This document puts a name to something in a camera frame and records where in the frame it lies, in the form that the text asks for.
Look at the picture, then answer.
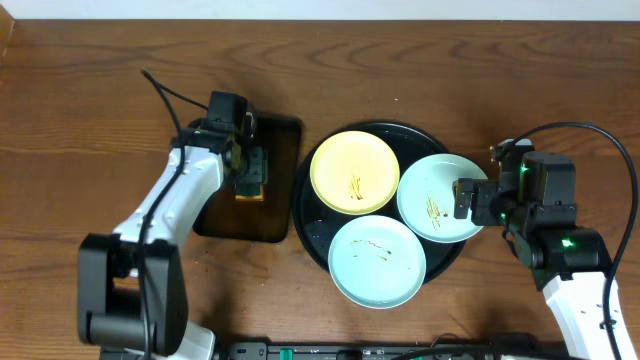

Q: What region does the light green plate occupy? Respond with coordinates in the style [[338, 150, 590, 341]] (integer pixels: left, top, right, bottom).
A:
[[328, 215, 427, 310], [396, 154, 488, 244]]

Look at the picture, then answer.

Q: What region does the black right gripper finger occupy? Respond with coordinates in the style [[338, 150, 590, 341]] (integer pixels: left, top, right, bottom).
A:
[[454, 197, 473, 219], [453, 178, 475, 199]]

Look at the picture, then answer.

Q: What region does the green and orange sponge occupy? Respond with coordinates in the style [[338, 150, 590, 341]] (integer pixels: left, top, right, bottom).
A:
[[234, 184, 264, 201]]

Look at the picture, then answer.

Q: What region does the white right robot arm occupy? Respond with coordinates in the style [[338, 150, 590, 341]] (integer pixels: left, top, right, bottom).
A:
[[453, 146, 636, 359]]

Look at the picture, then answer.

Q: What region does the light green plate front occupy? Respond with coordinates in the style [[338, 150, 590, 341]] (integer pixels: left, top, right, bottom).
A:
[[328, 215, 427, 310]]

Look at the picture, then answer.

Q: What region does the yellow plate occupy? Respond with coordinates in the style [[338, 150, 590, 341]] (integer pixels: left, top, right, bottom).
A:
[[309, 130, 400, 215]]

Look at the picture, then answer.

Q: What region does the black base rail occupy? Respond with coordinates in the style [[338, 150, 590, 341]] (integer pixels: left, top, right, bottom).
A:
[[99, 340, 581, 360]]

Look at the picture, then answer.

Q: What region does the black round tray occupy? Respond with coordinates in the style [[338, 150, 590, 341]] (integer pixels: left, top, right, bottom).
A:
[[291, 121, 465, 283]]

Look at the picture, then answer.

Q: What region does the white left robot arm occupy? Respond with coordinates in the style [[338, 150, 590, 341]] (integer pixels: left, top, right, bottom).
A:
[[77, 113, 265, 359]]

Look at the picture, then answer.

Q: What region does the black rectangular water tray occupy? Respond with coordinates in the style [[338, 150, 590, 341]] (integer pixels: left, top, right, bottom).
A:
[[193, 114, 302, 243]]

